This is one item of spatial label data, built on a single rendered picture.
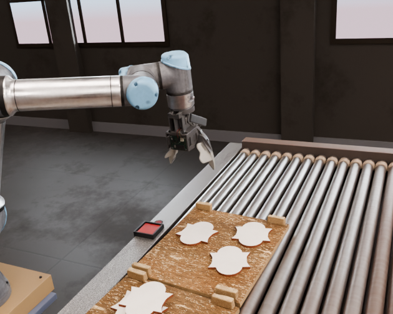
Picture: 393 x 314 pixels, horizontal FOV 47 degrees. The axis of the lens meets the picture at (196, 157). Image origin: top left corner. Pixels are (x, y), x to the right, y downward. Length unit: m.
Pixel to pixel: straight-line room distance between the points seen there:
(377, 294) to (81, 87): 0.90
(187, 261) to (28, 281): 0.47
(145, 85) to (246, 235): 0.62
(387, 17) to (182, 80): 3.19
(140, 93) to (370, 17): 3.36
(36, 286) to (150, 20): 3.82
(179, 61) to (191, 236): 0.56
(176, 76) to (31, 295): 0.74
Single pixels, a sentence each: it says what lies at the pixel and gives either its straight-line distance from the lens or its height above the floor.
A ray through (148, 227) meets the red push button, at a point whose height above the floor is 0.93.
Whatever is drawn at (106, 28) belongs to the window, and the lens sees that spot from 5.21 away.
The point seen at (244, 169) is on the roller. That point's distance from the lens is 1.97.
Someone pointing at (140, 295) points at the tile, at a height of 0.97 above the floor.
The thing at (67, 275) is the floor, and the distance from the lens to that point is 3.09.
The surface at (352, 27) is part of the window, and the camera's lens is 4.30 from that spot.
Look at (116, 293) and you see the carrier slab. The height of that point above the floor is 0.94.
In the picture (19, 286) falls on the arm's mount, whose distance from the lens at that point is 1.46.
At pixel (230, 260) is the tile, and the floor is 0.94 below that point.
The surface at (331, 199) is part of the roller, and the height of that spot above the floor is 0.92.
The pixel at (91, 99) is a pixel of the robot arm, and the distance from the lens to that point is 1.11.
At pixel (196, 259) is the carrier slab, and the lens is 1.38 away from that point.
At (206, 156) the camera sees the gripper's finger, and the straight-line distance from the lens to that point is 1.32.
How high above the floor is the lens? 1.73
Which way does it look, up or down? 22 degrees down
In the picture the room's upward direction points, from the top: 5 degrees counter-clockwise
